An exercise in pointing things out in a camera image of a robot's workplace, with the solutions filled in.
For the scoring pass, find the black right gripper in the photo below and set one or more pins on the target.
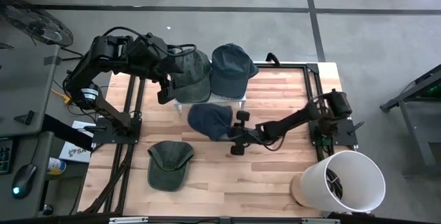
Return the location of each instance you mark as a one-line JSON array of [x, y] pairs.
[[251, 132]]

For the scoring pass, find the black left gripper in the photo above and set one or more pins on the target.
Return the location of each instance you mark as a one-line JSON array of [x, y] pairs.
[[158, 62]]

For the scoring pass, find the dark green cap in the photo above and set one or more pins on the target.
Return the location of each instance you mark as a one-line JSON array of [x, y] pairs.
[[193, 79], [169, 169]]

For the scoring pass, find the blue denim cap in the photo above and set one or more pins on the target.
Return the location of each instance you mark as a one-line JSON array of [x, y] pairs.
[[206, 120]]

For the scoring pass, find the dark slate blue cap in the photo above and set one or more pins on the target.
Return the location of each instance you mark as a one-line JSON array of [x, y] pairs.
[[231, 69]]

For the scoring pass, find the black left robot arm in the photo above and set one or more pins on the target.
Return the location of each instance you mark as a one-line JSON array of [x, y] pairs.
[[100, 79]]

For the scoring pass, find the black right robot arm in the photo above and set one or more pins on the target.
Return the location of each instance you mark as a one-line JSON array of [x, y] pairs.
[[296, 119]]

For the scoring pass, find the white perforated metal rack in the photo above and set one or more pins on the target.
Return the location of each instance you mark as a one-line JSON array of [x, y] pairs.
[[224, 99]]

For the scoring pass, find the white printed box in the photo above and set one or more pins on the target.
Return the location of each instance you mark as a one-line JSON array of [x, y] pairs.
[[76, 148]]

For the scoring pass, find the white drink can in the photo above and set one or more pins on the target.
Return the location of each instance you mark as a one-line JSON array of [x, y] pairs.
[[56, 166]]

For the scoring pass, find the white shade wooden base lamp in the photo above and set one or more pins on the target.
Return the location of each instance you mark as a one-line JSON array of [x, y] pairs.
[[365, 169]]

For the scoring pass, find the grey desk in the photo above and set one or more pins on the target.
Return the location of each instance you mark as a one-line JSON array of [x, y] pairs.
[[24, 86]]

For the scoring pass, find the small black desk item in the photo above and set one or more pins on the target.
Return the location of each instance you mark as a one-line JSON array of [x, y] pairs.
[[25, 118]]

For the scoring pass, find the black round fan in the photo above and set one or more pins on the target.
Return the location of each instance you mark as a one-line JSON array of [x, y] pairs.
[[38, 24]]

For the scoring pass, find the black computer mouse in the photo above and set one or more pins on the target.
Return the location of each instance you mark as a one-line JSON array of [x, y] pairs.
[[23, 181]]

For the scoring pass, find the black keyboard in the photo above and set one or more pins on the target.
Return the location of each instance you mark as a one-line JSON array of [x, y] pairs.
[[5, 156]]

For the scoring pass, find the black computer tower green lights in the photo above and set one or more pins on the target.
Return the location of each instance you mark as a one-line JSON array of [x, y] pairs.
[[435, 91]]

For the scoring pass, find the black aluminium table frame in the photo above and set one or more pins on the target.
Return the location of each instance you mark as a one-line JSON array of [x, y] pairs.
[[311, 68]]

